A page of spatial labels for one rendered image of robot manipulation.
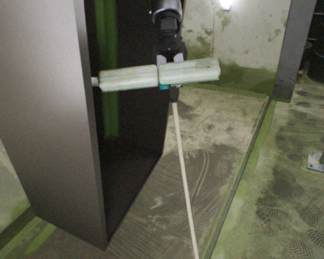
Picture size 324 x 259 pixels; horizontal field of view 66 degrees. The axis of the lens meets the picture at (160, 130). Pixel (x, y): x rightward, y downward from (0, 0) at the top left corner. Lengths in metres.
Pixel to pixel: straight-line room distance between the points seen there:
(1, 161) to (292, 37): 2.45
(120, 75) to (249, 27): 2.08
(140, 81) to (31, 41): 0.25
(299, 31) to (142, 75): 2.07
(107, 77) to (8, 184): 1.30
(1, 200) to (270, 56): 2.44
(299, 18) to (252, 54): 0.48
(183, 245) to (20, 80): 1.24
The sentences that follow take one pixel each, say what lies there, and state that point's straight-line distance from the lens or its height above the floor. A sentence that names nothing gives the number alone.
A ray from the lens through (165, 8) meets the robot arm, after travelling 0.77.
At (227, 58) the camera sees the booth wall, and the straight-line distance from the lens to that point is 2.77.
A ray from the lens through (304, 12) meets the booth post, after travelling 2.54.
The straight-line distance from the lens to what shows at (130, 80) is 0.64.
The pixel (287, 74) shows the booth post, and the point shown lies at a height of 0.31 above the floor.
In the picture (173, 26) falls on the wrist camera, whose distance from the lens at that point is 0.66.
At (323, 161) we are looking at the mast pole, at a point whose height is 0.05.
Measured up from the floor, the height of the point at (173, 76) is 1.16.
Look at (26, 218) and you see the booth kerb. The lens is 1.89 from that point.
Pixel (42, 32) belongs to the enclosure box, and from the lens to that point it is 0.53.
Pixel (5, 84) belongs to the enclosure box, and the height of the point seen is 1.19.
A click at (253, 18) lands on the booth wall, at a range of 2.60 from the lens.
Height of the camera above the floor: 1.43
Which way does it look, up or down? 37 degrees down
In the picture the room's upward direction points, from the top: 7 degrees counter-clockwise
